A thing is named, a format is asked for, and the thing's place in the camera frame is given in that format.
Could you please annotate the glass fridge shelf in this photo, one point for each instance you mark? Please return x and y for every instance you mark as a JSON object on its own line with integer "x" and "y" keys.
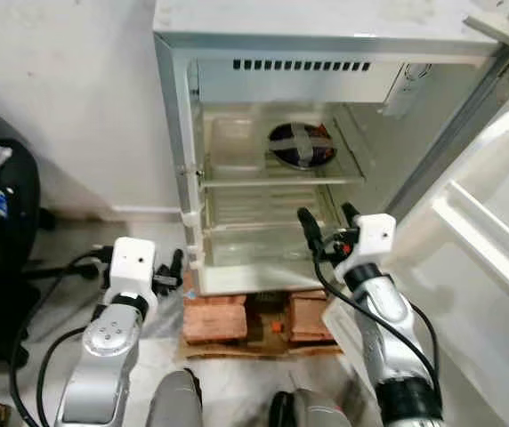
{"x": 281, "y": 179}

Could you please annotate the white fridge door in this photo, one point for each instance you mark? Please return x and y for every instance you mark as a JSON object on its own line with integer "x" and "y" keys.
{"x": 468, "y": 267}

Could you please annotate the white fridge thermostat panel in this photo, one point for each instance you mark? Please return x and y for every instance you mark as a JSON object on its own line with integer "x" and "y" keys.
{"x": 406, "y": 89}

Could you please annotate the white mini fridge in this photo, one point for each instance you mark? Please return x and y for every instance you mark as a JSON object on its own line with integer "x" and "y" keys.
{"x": 326, "y": 18}

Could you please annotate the red brick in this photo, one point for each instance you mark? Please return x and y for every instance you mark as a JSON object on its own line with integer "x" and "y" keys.
{"x": 312, "y": 318}
{"x": 214, "y": 318}

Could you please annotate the dark round taped dish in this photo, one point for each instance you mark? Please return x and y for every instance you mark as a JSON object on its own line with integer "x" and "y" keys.
{"x": 301, "y": 145}

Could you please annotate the clear plastic container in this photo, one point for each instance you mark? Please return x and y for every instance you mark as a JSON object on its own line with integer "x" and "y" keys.
{"x": 235, "y": 144}

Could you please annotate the grey left robot leg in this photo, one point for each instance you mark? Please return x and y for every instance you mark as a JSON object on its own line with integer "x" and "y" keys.
{"x": 176, "y": 400}

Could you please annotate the white freezer compartment flap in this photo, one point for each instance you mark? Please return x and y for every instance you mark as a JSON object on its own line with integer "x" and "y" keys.
{"x": 299, "y": 84}

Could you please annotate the black bag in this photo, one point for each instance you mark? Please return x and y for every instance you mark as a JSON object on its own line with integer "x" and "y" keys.
{"x": 1, "y": 231}

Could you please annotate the beige flat board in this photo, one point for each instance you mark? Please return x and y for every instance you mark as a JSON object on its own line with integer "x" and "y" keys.
{"x": 499, "y": 32}

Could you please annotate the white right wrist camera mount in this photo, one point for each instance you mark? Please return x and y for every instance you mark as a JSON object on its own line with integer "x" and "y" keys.
{"x": 372, "y": 240}

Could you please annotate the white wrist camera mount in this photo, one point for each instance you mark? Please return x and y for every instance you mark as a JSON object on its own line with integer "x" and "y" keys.
{"x": 372, "y": 240}
{"x": 132, "y": 267}

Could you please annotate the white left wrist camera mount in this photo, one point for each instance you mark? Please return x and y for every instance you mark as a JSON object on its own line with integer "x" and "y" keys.
{"x": 132, "y": 267}

